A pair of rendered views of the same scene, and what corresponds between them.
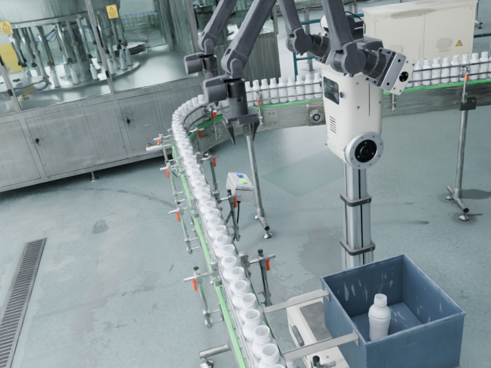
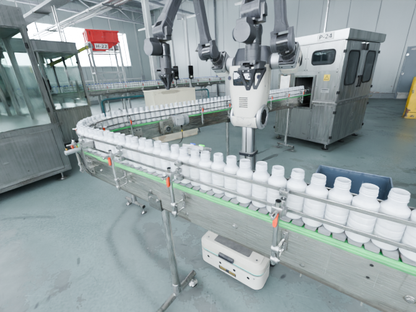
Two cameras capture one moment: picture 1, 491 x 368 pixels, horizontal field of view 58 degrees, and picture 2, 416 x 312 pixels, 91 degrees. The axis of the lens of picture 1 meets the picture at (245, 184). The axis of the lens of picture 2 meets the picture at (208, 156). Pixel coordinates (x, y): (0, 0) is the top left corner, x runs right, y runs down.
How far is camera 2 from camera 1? 1.20 m
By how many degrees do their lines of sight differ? 39
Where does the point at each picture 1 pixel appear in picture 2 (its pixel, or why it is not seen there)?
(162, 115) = (21, 153)
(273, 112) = (139, 129)
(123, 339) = not seen: outside the picture
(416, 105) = (210, 121)
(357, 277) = not seen: hidden behind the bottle
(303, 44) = (215, 51)
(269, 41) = (85, 110)
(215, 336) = (153, 293)
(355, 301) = not seen: hidden behind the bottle
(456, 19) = (188, 95)
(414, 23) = (172, 96)
